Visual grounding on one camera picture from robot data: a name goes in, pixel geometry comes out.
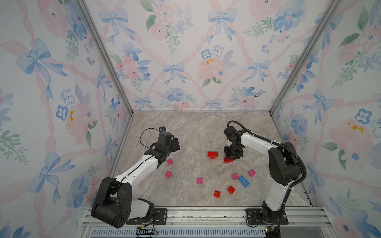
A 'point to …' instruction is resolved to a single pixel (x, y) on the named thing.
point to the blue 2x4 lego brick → (243, 181)
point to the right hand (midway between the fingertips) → (230, 157)
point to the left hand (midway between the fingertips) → (173, 141)
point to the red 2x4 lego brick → (213, 155)
